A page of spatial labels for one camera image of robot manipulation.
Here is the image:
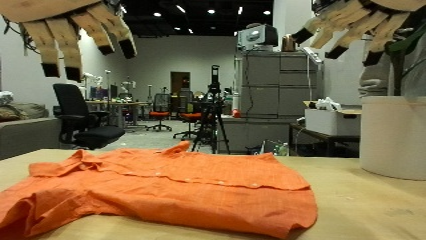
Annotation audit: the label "orange button shirt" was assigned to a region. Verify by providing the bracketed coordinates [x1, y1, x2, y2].
[0, 140, 319, 240]

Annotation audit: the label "white power strip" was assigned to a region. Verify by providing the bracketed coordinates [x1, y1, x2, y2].
[302, 46, 323, 64]

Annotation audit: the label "green leafy plant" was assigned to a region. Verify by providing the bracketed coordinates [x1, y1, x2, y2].
[384, 13, 426, 97]

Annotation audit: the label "copper kettle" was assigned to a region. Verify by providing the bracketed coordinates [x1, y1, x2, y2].
[281, 33, 298, 53]

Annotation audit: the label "person in grey sweater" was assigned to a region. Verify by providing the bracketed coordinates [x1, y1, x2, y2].
[358, 36, 394, 98]

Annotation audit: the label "grey box monitor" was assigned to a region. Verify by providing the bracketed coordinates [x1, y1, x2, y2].
[237, 23, 279, 52]

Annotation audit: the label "black office chair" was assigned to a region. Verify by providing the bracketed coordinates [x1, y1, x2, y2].
[52, 83, 126, 150]

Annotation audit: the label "grey metal cabinet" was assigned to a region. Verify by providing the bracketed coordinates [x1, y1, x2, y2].
[234, 50, 325, 120]

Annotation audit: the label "grey brown cushion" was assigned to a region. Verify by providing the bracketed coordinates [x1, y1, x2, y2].
[0, 102, 49, 122]

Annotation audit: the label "wooden office desk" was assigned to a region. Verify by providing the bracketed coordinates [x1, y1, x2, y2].
[85, 99, 152, 129]

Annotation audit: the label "white storage box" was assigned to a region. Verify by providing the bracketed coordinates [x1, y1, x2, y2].
[303, 99, 362, 137]

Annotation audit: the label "brown door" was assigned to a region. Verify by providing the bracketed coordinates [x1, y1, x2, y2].
[170, 71, 191, 96]

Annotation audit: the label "white plant pot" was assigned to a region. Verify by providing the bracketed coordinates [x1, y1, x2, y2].
[358, 95, 426, 181]

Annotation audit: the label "dark side table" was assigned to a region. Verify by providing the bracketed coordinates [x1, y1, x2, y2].
[289, 122, 362, 158]

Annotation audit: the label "grey sofa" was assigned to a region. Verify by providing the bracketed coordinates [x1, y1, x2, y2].
[0, 117, 62, 161]

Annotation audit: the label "orange seat mesh chair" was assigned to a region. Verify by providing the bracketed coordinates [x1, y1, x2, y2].
[171, 90, 203, 141]
[145, 93, 173, 132]

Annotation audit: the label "grey low counter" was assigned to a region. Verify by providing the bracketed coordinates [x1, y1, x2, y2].
[217, 116, 297, 155]

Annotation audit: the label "green plastic bottles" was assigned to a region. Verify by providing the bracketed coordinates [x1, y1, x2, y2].
[265, 139, 290, 157]

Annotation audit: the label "black camera tripod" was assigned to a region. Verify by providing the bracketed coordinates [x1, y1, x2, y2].
[190, 64, 231, 155]

